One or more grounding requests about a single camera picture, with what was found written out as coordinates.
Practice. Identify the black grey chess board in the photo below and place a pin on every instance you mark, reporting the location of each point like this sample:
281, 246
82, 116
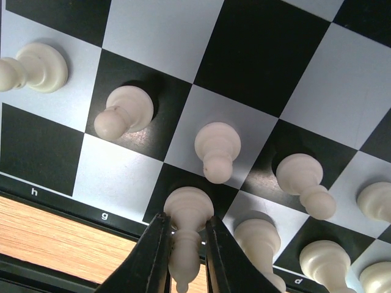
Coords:
290, 77

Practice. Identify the white bishop piece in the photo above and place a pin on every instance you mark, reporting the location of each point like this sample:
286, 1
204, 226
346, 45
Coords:
189, 209
260, 242

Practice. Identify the white king piece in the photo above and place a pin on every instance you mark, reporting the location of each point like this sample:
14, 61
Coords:
376, 278

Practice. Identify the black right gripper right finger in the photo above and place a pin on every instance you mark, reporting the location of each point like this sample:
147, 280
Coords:
227, 267

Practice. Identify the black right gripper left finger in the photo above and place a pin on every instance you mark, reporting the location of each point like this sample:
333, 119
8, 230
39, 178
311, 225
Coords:
146, 267

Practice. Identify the white queen piece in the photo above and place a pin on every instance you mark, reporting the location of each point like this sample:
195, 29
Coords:
326, 263

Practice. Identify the white pawn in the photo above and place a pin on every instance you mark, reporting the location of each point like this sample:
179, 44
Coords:
38, 66
300, 174
128, 109
217, 145
374, 201

